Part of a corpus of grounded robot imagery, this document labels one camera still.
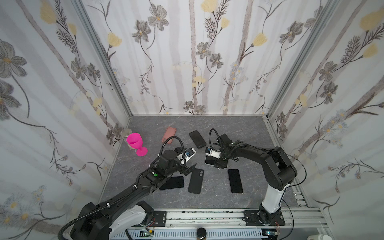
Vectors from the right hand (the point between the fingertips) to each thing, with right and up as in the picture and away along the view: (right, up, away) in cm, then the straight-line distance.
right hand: (215, 155), depth 95 cm
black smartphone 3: (+11, -13, -9) cm, 20 cm away
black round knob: (-10, -27, -33) cm, 44 cm away
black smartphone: (-4, -1, -11) cm, 12 cm away
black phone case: (-11, +10, +11) cm, 19 cm away
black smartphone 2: (-26, -15, -7) cm, 31 cm away
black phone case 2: (-12, -14, -9) cm, 20 cm away
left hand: (-17, +5, -16) cm, 24 cm away
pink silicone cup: (-49, +10, -7) cm, 50 cm away
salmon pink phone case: (-32, +15, +16) cm, 39 cm away
